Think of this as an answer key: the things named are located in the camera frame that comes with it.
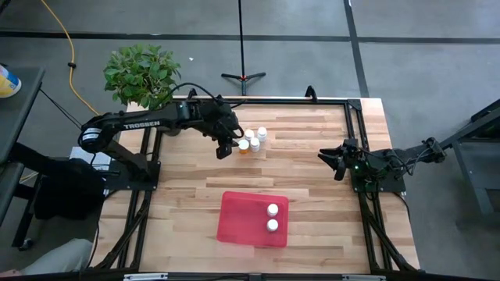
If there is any yellow cable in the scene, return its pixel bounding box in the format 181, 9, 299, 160
38, 0, 101, 117

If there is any green leafy potted plant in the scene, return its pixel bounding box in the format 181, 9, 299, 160
102, 42, 183, 110

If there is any dark grey side table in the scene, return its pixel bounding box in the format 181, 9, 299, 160
440, 97, 500, 220

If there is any white box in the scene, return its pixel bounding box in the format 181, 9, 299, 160
69, 145, 114, 173

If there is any black bag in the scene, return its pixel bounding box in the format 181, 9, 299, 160
33, 157, 109, 222

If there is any person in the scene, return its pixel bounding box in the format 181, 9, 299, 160
0, 237, 95, 279

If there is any dark grey side cart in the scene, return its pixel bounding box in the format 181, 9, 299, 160
0, 64, 47, 251

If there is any thin black cart cable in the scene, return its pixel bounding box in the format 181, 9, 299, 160
37, 87, 84, 130

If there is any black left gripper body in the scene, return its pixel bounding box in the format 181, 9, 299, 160
197, 100, 241, 144

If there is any black tripod stand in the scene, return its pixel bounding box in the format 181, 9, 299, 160
220, 0, 267, 97

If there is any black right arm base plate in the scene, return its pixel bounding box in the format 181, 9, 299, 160
350, 171, 408, 195

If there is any red translucent plastic basket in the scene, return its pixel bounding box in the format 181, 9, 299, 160
216, 190, 291, 249

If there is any black aluminium table frame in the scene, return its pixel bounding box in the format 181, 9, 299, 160
92, 97, 422, 274

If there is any yellow blue white container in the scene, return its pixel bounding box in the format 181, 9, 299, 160
0, 64, 23, 99

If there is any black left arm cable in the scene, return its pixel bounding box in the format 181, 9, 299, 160
154, 81, 246, 111

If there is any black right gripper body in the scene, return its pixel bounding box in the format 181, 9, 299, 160
338, 137, 367, 175

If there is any silver bracket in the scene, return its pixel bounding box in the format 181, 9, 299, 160
123, 272, 170, 281
341, 273, 387, 281

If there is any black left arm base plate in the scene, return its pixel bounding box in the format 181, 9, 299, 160
104, 159, 163, 193

